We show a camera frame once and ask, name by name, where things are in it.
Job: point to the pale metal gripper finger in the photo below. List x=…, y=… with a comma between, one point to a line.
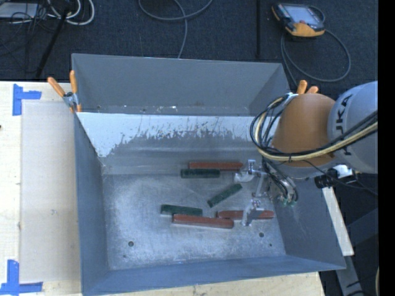
x=244, y=176
x=252, y=213

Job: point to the red-brown flat block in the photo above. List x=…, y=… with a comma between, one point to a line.
x=216, y=165
x=230, y=214
x=202, y=221

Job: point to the dark green flat block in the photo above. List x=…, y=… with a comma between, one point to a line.
x=180, y=210
x=224, y=195
x=200, y=173

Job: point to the grey metal bin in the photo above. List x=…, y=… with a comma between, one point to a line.
x=172, y=220

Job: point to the pale wood flat board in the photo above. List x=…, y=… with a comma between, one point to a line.
x=49, y=190

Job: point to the black cylinder on white bracket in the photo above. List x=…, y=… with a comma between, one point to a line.
x=327, y=179

